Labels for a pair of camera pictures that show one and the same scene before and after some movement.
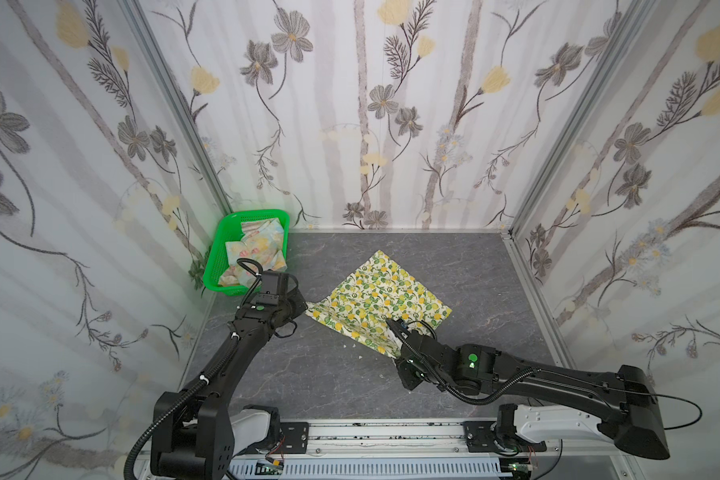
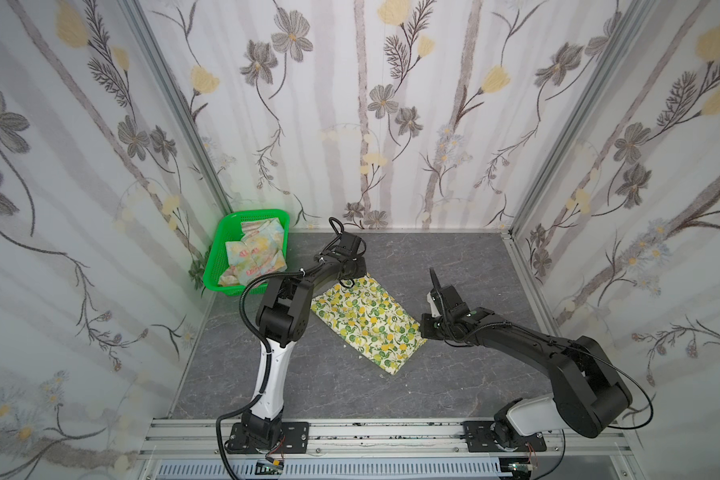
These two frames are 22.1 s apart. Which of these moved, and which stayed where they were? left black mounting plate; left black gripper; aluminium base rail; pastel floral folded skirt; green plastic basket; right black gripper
Moved: left black gripper; right black gripper
Stayed: left black mounting plate; aluminium base rail; pastel floral folded skirt; green plastic basket
